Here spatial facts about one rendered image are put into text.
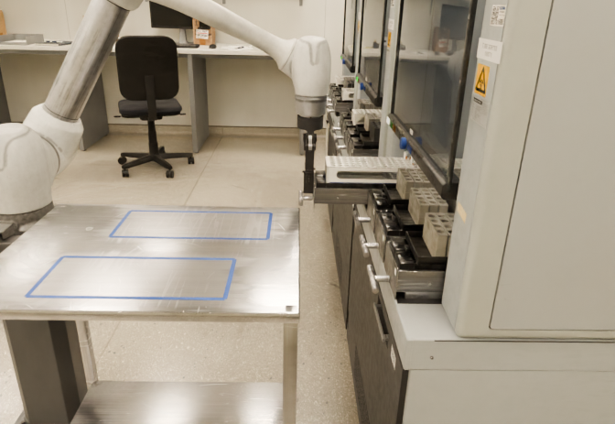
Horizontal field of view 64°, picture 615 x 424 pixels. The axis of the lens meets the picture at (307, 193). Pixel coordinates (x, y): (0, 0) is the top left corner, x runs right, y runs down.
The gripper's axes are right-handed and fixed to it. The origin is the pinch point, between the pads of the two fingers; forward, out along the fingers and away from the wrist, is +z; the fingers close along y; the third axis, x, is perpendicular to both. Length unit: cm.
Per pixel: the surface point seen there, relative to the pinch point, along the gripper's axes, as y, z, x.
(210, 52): 280, -8, 75
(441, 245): -51, -6, -25
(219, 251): -48, -2, 19
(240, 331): 33, 80, 26
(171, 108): 230, 28, 97
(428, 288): -52, 3, -23
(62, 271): -57, -2, 47
